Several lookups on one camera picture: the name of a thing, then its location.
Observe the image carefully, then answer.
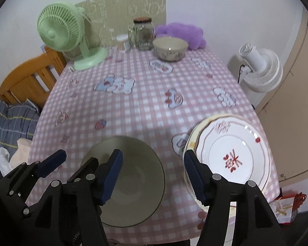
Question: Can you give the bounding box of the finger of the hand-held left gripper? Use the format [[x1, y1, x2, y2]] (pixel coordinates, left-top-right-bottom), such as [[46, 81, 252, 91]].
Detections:
[[67, 157, 99, 182], [28, 150, 67, 178]]

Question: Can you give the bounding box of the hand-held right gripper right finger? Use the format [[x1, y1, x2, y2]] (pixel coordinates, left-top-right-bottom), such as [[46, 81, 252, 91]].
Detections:
[[184, 150, 285, 246]]

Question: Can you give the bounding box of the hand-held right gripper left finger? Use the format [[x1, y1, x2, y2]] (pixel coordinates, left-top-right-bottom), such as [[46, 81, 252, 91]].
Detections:
[[33, 149, 124, 246]]

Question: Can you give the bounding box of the blue flower bowl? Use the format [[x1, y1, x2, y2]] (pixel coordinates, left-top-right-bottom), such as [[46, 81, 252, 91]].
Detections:
[[79, 136, 167, 228]]

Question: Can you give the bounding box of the beaded-rim yellow flower plate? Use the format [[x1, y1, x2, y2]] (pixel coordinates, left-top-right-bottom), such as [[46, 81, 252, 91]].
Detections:
[[182, 114, 274, 208]]

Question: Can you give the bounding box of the white plate with red print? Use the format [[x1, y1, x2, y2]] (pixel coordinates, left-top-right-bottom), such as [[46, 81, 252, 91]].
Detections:
[[196, 118, 271, 189]]

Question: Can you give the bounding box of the cream cloth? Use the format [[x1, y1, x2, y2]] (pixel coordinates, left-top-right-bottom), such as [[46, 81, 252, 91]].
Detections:
[[9, 138, 32, 167]]

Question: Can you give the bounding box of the white plastic bag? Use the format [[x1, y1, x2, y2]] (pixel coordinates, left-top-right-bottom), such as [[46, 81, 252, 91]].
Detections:
[[0, 147, 11, 177]]

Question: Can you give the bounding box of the blue plaid bedding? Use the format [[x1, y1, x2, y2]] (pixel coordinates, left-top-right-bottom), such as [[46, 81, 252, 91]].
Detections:
[[0, 100, 40, 149]]

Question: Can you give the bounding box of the pink checked tablecloth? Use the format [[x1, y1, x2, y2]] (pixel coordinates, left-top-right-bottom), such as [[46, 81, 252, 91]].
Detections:
[[26, 46, 281, 245]]

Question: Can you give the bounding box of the red paper bag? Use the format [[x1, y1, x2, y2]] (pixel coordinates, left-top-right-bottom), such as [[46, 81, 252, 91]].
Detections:
[[269, 192, 307, 226]]

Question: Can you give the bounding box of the beige door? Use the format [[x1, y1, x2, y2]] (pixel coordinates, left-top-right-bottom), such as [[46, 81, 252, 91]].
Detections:
[[254, 8, 308, 182]]

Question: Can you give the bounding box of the white fan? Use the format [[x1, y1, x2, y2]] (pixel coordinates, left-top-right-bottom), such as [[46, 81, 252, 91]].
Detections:
[[227, 43, 283, 108]]

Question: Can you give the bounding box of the cotton swab container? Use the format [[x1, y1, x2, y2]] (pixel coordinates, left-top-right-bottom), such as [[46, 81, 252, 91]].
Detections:
[[115, 34, 131, 53]]

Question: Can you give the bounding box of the grey flower bowl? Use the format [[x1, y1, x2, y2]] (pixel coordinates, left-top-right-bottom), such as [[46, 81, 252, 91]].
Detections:
[[153, 36, 188, 62]]

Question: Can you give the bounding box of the green desk fan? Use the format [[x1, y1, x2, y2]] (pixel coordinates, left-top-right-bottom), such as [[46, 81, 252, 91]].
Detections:
[[37, 2, 109, 71]]

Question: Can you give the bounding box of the glass jar with lid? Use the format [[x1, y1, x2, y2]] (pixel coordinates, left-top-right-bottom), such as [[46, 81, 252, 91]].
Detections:
[[128, 17, 156, 51]]

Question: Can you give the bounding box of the purple plush cushion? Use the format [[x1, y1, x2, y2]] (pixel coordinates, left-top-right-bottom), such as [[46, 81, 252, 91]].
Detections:
[[155, 23, 206, 50]]

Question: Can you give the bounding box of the black fan cable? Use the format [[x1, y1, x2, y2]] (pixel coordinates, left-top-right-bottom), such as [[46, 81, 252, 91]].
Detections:
[[237, 64, 247, 84]]

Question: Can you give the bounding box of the beige printed wall cloth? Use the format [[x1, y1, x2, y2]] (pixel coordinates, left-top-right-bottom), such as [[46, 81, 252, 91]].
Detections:
[[74, 0, 167, 48]]

